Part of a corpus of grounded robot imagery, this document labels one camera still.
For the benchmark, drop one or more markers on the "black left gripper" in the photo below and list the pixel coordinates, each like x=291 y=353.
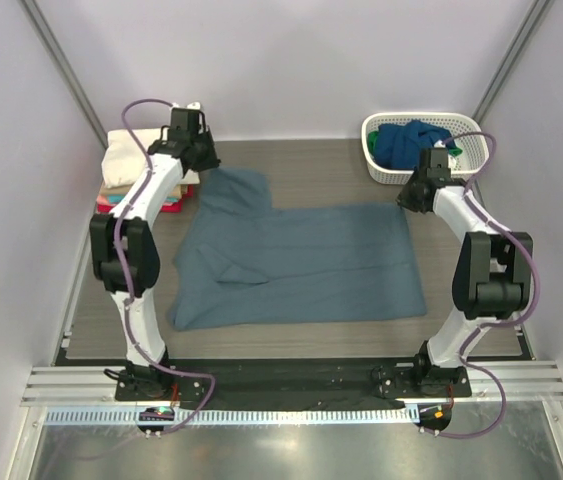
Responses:
x=213 y=161

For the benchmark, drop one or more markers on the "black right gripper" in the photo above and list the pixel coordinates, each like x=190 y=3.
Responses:
x=404 y=198

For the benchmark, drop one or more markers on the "grey-blue t-shirt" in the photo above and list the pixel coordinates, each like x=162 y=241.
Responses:
x=244 y=261

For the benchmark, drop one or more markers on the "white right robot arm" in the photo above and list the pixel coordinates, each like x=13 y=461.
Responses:
x=492 y=280

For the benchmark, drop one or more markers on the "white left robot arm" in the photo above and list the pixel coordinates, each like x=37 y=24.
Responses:
x=125 y=256

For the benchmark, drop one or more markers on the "dark blue crumpled t-shirt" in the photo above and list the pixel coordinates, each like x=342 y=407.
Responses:
x=401 y=145

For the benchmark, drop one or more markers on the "beige folded t-shirt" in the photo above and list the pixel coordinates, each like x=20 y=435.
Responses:
x=183 y=188

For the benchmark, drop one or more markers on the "white perforated plastic basket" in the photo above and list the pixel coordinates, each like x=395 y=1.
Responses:
x=392 y=141

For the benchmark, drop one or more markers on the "white folded t-shirt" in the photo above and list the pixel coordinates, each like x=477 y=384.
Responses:
x=123 y=162

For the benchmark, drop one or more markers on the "teal folded t-shirt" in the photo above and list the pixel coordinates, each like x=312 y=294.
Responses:
x=115 y=199

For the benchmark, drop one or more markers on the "right aluminium corner post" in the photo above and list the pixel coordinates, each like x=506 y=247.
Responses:
x=522 y=38

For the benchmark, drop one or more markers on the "aluminium corner post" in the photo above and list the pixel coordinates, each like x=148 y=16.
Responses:
x=522 y=38
x=56 y=54

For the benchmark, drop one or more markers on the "left aluminium corner post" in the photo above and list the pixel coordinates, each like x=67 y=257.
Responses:
x=56 y=54

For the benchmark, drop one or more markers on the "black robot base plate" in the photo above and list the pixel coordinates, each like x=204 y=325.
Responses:
x=300 y=384

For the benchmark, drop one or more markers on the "aluminium frame rail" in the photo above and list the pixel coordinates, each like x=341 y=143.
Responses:
x=490 y=381

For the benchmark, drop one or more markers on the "white slotted cable duct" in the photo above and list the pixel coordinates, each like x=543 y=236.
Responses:
x=163 y=417

